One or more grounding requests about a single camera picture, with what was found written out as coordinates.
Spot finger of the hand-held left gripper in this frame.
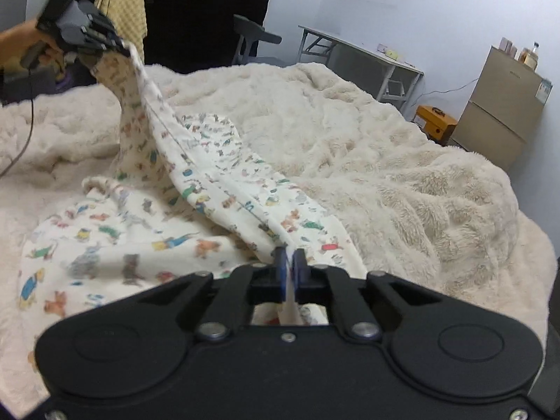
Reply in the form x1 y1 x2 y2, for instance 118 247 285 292
90 8 128 47
79 30 133 58

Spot cartoon print cream garment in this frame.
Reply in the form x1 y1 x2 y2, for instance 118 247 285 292
17 46 366 329

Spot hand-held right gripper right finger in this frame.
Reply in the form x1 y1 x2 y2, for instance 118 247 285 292
292 248 443 343

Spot person's left hand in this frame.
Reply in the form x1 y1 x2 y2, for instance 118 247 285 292
0 18 64 71

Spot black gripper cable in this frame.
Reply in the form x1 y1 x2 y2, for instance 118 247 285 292
0 96 36 178

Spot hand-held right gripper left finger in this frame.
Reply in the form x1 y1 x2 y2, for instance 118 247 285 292
138 247 290 343

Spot glass jar with lid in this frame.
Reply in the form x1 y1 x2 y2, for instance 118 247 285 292
518 41 541 70

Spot white folding table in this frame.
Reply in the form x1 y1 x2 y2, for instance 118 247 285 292
297 25 425 112

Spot beige two-door refrigerator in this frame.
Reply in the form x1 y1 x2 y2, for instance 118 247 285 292
450 45 554 172

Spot black hanging clothes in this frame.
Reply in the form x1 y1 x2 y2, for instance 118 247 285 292
140 0 281 75

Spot cream fluffy blanket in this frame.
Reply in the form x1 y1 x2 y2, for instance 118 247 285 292
0 61 558 420

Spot white power cable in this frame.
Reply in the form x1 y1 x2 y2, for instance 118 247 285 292
418 78 481 97

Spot yellow checked hanging cloth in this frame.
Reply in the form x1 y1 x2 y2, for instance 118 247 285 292
95 0 146 64

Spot orange toolbox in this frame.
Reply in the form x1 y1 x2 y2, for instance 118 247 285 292
412 104 459 146

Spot black plastic chair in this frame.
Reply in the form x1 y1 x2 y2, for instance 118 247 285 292
232 14 283 67

